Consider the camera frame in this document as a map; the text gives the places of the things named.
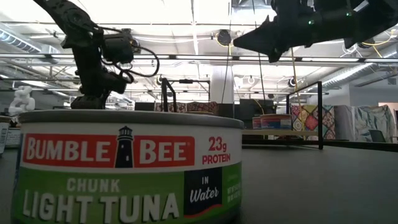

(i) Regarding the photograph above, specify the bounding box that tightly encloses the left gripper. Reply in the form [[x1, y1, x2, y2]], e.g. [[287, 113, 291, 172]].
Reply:
[[74, 43, 129, 100]]

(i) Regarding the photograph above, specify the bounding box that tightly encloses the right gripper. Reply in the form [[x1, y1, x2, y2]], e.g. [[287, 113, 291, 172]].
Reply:
[[233, 0, 346, 62]]

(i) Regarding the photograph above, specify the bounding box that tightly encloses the black cabinet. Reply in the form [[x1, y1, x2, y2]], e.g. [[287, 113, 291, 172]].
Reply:
[[134, 101, 155, 111]]

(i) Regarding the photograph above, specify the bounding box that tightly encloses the white pillar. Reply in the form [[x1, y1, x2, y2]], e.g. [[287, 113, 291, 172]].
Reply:
[[211, 65, 234, 105]]

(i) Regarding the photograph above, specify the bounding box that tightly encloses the dark box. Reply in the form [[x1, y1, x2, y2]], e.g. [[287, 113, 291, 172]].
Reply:
[[217, 98, 277, 128]]

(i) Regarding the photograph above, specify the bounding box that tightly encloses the white robot figure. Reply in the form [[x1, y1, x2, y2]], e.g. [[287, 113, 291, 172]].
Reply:
[[7, 85, 37, 125]]

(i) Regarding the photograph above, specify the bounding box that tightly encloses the long ceiling light strip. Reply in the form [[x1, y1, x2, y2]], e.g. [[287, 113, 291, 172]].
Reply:
[[0, 52, 398, 63]]

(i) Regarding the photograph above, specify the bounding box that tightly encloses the colourful patchwork quilt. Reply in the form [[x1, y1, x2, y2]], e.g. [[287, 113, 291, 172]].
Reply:
[[290, 104, 336, 141]]

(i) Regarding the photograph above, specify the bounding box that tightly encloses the grey cloth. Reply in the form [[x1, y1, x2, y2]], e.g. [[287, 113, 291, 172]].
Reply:
[[334, 105, 357, 141]]

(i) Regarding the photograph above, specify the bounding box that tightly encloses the leaf print cloth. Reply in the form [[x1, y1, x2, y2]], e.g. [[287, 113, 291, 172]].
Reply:
[[354, 104, 397, 142]]

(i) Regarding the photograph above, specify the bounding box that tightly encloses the dark office chair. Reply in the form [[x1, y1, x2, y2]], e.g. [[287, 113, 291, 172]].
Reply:
[[369, 129, 388, 143]]

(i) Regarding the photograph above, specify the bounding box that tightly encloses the black table mat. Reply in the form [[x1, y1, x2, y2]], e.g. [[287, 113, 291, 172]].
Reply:
[[0, 141, 398, 224]]

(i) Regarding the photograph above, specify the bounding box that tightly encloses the black hanging cable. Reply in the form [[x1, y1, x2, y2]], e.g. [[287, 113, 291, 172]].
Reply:
[[251, 0, 266, 102]]

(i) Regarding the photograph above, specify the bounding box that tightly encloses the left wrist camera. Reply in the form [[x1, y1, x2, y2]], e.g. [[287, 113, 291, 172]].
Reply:
[[101, 29, 135, 65]]

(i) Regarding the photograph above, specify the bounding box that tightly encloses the black ceiling cable reel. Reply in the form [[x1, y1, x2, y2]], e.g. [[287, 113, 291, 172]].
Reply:
[[216, 29, 233, 47]]

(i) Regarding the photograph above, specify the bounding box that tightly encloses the orange hanging power cable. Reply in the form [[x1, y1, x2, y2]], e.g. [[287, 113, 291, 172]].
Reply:
[[289, 46, 307, 141]]

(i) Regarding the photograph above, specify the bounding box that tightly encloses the silver ventilation duct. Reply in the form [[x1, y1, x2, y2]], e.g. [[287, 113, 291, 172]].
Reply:
[[0, 29, 60, 55]]

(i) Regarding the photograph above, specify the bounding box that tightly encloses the large ceiling duct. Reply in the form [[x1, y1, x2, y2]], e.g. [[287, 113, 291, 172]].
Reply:
[[322, 43, 398, 88]]

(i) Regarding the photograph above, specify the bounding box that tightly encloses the black aluminium table frame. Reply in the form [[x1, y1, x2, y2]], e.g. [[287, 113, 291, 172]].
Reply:
[[242, 138, 398, 153]]

